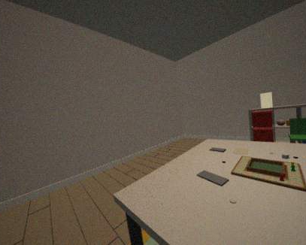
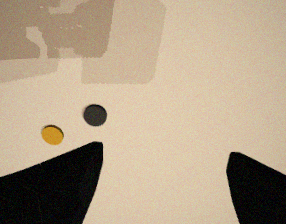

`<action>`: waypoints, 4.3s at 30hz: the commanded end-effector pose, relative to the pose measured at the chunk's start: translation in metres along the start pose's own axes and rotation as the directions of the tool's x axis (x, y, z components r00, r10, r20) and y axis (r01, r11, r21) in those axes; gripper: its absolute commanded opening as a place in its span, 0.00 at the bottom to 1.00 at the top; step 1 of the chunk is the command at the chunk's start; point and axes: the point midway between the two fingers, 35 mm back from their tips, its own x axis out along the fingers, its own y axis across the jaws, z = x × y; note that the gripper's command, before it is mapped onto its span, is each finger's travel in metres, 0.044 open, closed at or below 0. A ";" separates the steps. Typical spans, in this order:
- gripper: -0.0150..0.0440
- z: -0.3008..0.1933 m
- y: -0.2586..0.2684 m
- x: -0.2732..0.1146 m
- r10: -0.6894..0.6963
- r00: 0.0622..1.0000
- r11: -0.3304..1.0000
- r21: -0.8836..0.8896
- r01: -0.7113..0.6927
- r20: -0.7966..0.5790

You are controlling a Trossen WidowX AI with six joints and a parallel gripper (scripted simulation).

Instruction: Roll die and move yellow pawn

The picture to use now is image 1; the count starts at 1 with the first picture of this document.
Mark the beige die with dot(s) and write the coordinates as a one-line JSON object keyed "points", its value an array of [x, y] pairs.
{"points": [[285, 156]]}

